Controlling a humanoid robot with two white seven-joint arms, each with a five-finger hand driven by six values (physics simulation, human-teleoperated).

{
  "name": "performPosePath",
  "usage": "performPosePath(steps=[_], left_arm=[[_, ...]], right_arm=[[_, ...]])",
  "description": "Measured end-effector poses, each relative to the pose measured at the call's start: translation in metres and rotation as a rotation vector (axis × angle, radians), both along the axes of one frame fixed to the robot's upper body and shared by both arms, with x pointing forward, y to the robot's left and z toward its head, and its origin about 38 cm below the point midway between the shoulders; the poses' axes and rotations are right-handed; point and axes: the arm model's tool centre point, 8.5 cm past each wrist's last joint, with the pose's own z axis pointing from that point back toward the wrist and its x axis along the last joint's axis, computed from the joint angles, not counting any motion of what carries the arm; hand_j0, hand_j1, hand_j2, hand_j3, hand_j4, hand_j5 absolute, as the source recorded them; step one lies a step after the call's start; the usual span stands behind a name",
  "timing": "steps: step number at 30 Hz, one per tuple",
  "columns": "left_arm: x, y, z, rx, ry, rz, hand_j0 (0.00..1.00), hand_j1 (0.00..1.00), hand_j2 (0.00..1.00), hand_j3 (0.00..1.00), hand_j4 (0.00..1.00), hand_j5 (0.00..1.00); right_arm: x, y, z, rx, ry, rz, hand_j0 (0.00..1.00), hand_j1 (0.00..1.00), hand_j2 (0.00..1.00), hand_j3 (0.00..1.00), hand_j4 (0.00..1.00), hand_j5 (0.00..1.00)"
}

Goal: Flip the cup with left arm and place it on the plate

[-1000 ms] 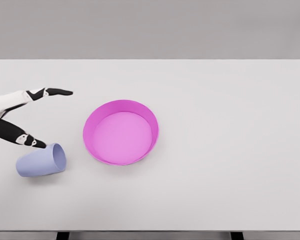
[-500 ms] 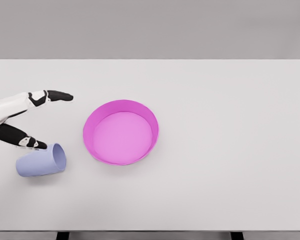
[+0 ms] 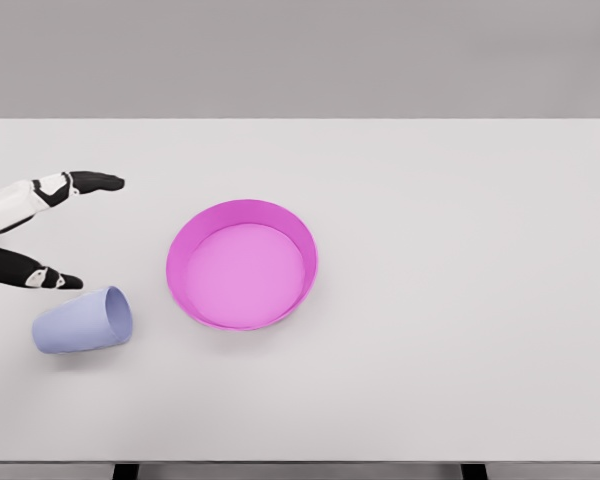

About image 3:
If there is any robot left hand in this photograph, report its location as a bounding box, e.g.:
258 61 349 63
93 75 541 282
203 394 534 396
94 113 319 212
0 170 126 291

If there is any lavender cup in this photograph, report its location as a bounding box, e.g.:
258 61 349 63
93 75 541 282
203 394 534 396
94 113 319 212
31 285 134 357

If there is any pink plate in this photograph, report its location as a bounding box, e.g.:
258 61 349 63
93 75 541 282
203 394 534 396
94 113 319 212
165 199 320 332

